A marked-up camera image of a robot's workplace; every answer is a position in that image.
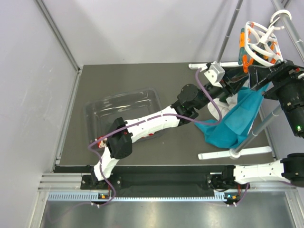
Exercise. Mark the dark green sock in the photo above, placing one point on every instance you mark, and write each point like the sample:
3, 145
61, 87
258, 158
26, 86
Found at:
244, 61

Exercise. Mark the white round clip hanger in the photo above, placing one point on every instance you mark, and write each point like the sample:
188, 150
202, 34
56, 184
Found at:
259, 45

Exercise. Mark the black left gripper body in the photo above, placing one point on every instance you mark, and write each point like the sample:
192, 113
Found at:
216, 90

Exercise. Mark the grey drying rack frame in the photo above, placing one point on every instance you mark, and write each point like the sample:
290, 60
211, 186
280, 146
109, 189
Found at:
265, 114

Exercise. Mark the clear plastic bin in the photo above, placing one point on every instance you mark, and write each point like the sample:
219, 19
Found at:
100, 114

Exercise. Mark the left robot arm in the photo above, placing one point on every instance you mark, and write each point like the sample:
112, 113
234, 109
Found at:
117, 144

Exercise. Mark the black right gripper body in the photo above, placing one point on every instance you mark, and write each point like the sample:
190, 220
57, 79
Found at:
289, 77

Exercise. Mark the red snowflake bear sock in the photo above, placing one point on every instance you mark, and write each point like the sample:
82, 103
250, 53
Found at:
102, 143

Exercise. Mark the teal cloth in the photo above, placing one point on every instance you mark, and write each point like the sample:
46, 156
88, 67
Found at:
236, 124

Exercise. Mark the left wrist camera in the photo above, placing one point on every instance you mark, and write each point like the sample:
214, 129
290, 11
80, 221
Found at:
215, 73

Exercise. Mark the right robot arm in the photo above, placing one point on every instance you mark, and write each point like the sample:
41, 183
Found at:
289, 169

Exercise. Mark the white cloth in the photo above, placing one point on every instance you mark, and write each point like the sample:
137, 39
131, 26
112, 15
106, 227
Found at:
224, 107

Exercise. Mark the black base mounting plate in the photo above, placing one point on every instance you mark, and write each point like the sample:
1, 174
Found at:
179, 180

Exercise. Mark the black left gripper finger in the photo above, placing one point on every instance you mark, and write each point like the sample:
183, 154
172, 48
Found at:
234, 73
232, 87

